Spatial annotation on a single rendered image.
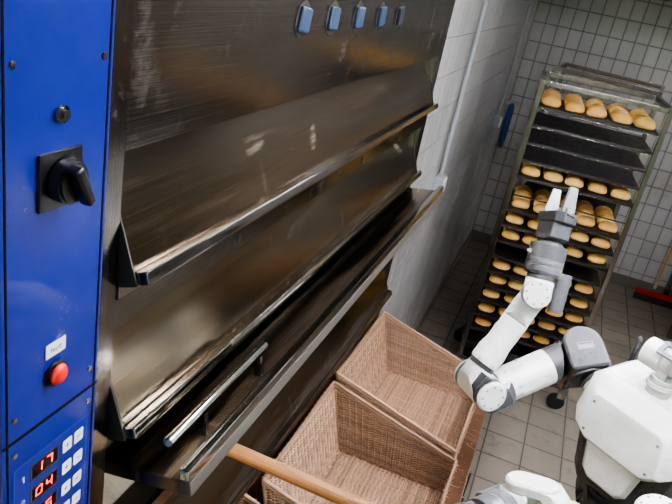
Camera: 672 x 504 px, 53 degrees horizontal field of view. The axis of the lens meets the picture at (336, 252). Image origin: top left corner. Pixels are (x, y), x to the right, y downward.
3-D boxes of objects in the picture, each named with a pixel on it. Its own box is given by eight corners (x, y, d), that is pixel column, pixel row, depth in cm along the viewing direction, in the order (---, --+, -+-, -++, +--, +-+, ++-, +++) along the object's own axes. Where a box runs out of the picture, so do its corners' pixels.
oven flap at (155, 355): (112, 437, 102) (79, 315, 96) (410, 175, 260) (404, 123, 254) (136, 440, 100) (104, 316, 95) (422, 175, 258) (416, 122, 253)
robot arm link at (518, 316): (531, 275, 167) (498, 318, 169) (533, 274, 159) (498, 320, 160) (553, 291, 166) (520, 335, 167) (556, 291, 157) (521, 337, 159)
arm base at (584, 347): (538, 364, 180) (573, 346, 182) (569, 405, 173) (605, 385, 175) (549, 338, 167) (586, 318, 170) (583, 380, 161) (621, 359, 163)
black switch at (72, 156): (36, 214, 68) (37, 108, 64) (78, 198, 73) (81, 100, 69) (66, 224, 67) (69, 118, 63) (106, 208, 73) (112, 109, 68)
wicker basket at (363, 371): (318, 434, 245) (332, 371, 234) (369, 363, 294) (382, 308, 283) (447, 489, 232) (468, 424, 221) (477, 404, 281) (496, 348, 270)
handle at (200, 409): (174, 472, 102) (165, 469, 102) (269, 368, 131) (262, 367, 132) (171, 439, 100) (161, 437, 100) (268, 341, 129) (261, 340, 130)
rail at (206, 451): (190, 484, 99) (178, 480, 100) (443, 190, 257) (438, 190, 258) (189, 472, 99) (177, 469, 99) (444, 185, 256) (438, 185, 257)
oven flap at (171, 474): (191, 498, 100) (80, 466, 107) (443, 197, 258) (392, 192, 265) (190, 484, 99) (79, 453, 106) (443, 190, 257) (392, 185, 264)
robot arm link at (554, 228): (562, 218, 168) (549, 265, 168) (527, 208, 167) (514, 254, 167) (589, 218, 156) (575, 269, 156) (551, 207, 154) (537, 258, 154)
